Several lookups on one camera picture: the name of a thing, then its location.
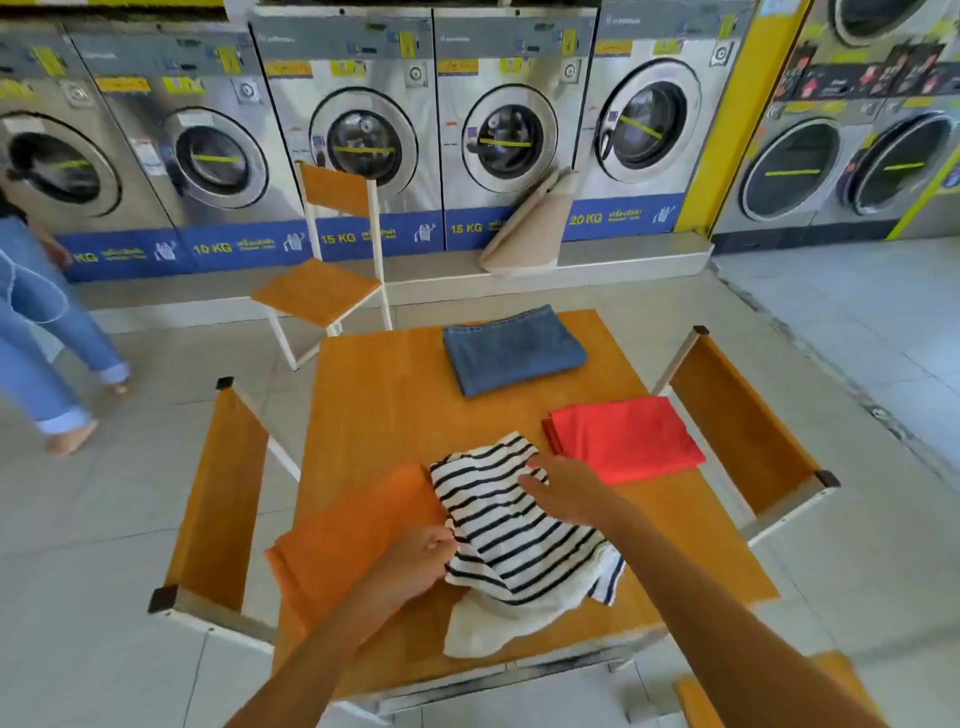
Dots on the black white striped shirt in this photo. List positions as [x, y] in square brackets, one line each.
[510, 540]

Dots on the person's right forearm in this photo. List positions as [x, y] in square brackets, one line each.
[712, 630]

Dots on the beige ironing board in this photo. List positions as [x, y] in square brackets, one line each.
[525, 240]

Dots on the silver stacked dryer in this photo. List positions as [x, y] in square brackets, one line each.
[907, 161]
[791, 172]

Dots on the blue denim jeans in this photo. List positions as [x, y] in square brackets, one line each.
[510, 349]

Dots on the red cloth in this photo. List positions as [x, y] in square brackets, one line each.
[622, 439]

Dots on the person's left hand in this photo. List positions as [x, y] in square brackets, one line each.
[416, 562]

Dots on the orange cloth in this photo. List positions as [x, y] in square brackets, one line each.
[352, 525]

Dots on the large silver washing machine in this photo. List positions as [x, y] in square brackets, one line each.
[649, 120]

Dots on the person's left forearm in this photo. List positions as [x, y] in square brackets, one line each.
[315, 660]

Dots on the person's right hand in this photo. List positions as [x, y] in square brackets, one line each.
[577, 495]

